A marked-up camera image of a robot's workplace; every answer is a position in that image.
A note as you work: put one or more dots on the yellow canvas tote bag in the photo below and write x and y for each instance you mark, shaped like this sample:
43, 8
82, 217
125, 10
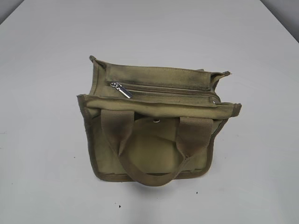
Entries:
166, 131

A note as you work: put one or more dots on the silver zipper pull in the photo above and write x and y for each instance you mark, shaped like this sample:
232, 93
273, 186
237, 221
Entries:
121, 89

